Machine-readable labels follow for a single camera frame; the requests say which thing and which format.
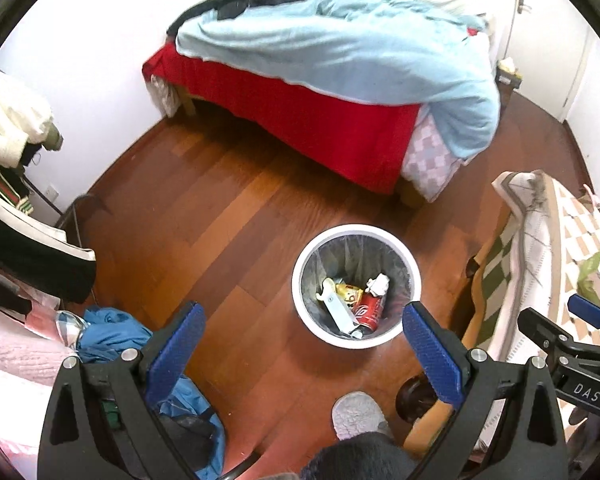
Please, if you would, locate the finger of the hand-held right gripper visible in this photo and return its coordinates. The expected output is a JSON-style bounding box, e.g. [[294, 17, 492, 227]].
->
[[567, 294, 600, 331], [517, 307, 583, 363]]

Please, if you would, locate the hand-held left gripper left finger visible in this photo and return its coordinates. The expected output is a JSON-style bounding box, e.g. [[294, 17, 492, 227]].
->
[[37, 301, 207, 480]]

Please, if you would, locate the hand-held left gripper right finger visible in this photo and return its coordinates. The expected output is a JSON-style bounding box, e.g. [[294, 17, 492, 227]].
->
[[402, 301, 568, 480]]

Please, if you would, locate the red drink can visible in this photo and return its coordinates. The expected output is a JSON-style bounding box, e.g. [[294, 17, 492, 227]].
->
[[352, 290, 387, 334]]

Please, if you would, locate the white wrapper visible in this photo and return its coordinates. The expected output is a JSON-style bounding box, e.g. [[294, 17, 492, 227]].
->
[[365, 273, 392, 297]]

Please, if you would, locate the white and blue long box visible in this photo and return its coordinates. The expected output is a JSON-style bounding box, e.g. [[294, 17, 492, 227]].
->
[[322, 290, 362, 335]]

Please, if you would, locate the yellow snack wrapper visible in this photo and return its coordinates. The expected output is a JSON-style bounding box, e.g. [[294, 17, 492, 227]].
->
[[332, 282, 364, 307]]

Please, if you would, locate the white round waste bin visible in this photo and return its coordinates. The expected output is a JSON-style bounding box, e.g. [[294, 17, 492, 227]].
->
[[291, 225, 422, 348]]

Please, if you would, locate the green and white box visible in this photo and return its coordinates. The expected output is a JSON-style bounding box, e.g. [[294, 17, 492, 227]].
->
[[577, 249, 600, 306]]

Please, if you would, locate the wooden table leg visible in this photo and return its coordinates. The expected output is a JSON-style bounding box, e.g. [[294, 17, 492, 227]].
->
[[396, 370, 461, 457]]

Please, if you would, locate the checkered tablecloth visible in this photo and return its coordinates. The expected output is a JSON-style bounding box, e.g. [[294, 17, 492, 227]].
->
[[467, 170, 600, 366]]

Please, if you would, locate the blue cloth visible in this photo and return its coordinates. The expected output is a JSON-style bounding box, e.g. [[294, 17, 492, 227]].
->
[[76, 307, 227, 480]]

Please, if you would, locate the fluffy slipper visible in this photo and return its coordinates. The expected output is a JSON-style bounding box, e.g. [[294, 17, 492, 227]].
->
[[332, 391, 394, 441]]

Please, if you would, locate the plaid cloth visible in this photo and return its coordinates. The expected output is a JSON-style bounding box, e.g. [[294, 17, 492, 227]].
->
[[55, 310, 89, 347]]

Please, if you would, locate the pink knitted cloth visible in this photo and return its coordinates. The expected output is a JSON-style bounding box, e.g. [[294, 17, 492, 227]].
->
[[0, 305, 81, 387]]

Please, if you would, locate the wooden bed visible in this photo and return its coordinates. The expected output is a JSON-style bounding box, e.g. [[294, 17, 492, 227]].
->
[[142, 0, 503, 207]]

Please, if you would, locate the black garment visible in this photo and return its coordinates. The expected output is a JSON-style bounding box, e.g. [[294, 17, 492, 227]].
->
[[0, 204, 97, 306]]

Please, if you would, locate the black clothes rack tube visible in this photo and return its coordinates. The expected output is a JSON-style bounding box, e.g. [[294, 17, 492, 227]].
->
[[55, 194, 99, 252]]

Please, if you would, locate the pink checkered bed sheet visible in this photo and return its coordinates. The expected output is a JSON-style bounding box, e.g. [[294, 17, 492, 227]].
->
[[150, 72, 473, 204]]

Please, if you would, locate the green red striped garment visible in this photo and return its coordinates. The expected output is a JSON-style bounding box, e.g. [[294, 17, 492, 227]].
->
[[0, 166, 37, 212]]

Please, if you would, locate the tissue box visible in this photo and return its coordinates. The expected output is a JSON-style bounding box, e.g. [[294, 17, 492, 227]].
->
[[496, 57, 523, 89]]

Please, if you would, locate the red bed sheet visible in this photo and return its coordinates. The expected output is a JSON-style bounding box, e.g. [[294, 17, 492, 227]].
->
[[144, 42, 421, 196]]

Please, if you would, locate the white door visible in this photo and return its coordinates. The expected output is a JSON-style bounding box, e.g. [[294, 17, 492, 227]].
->
[[502, 0, 594, 124]]

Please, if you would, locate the white fluffy coat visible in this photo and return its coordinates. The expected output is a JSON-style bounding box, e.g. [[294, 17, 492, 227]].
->
[[0, 65, 64, 192]]

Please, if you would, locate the light blue duvet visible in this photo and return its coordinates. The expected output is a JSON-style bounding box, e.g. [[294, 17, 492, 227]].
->
[[175, 0, 502, 161]]

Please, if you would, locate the beige pillow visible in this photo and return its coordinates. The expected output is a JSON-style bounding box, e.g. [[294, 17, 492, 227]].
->
[[430, 0, 497, 36]]

